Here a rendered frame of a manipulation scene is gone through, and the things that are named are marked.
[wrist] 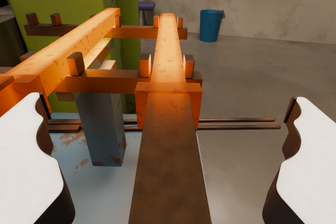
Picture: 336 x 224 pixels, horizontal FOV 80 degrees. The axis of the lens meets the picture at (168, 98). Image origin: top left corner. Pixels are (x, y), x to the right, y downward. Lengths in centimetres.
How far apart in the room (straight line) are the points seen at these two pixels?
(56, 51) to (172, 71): 13
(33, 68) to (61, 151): 33
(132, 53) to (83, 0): 56
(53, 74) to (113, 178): 27
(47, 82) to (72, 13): 51
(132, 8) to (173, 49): 90
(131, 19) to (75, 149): 78
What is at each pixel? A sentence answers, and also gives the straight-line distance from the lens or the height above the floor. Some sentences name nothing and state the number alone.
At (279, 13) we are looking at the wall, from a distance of 423.
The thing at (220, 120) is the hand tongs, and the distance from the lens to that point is 56.
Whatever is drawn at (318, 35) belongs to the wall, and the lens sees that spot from 452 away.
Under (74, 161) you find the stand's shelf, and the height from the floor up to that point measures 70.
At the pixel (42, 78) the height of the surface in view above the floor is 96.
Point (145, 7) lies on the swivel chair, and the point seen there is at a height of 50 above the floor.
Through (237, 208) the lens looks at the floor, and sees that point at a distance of 125.
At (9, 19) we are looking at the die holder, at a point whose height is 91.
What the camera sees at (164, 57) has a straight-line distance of 21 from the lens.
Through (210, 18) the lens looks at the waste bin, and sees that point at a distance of 353.
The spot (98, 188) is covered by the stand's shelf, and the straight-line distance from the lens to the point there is 43.
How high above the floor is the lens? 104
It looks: 33 degrees down
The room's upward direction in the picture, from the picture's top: 2 degrees clockwise
